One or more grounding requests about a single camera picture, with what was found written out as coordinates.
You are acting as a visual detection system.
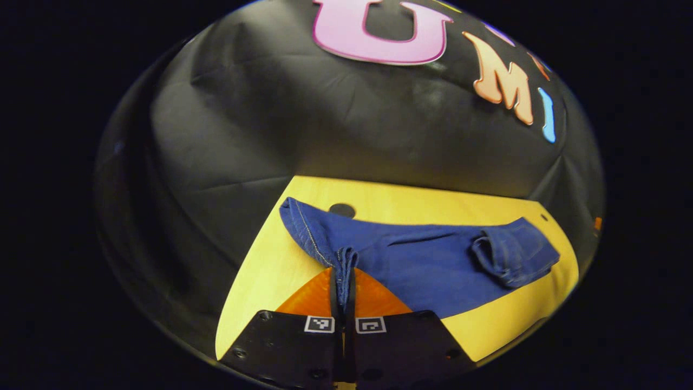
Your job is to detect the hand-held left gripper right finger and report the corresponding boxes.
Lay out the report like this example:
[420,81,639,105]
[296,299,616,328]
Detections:
[346,267,477,388]

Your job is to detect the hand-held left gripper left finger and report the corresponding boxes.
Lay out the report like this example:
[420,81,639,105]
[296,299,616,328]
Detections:
[219,267,344,389]

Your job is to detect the blue denim jeans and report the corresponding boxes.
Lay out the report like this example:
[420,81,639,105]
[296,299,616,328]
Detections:
[279,197,561,320]

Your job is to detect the black backdrop cloth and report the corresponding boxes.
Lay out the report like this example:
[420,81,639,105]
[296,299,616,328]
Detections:
[95,0,606,358]

